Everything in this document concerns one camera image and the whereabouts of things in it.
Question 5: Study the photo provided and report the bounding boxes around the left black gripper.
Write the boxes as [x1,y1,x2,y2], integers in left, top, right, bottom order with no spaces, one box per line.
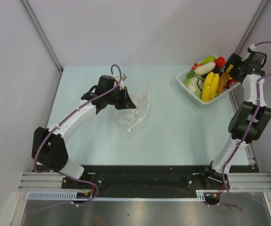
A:
[106,87,136,110]

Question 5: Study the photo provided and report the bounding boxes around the clear zip top bag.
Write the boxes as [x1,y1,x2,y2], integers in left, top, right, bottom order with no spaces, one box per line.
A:
[117,90,151,132]

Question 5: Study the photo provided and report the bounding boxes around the white radish toy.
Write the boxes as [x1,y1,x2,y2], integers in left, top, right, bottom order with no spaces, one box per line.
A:
[194,62,216,76]

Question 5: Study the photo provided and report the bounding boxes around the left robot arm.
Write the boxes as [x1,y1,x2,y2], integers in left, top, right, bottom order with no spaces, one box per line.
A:
[32,74,136,188]

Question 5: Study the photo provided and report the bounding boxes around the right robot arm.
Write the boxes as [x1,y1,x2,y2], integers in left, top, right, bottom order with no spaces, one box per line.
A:
[202,50,271,189]

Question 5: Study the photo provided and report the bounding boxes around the white plastic food basket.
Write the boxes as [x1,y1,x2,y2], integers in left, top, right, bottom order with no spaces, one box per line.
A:
[176,55,240,106]

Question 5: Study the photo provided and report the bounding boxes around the dark purple grape bunch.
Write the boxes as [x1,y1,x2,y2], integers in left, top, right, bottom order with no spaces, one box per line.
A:
[212,66,223,76]

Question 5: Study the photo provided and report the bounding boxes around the green pear toy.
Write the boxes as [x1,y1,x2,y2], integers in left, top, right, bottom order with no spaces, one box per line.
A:
[200,55,217,65]

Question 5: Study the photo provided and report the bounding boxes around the yellow banana bunch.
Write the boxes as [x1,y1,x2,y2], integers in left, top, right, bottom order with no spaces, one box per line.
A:
[201,72,220,102]

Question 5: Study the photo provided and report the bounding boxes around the white cauliflower toy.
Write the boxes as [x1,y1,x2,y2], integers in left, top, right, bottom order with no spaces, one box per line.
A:
[184,77,202,98]

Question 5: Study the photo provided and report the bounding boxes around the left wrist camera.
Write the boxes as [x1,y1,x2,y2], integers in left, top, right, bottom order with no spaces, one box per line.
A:
[112,73,127,89]

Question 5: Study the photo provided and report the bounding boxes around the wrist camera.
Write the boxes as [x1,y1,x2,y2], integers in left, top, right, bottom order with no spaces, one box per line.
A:
[247,44,256,53]
[112,73,127,89]

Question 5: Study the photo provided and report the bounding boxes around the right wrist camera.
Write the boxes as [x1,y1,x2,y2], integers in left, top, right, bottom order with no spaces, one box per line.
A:
[247,44,256,53]

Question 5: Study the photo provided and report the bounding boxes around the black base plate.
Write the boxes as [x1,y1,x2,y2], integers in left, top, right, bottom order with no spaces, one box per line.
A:
[61,165,231,199]

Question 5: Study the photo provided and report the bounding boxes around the aluminium frame rail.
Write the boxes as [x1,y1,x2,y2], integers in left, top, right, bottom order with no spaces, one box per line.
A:
[18,172,271,192]

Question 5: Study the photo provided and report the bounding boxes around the white slotted cable duct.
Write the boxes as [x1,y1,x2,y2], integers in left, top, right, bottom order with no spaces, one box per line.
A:
[28,191,96,200]

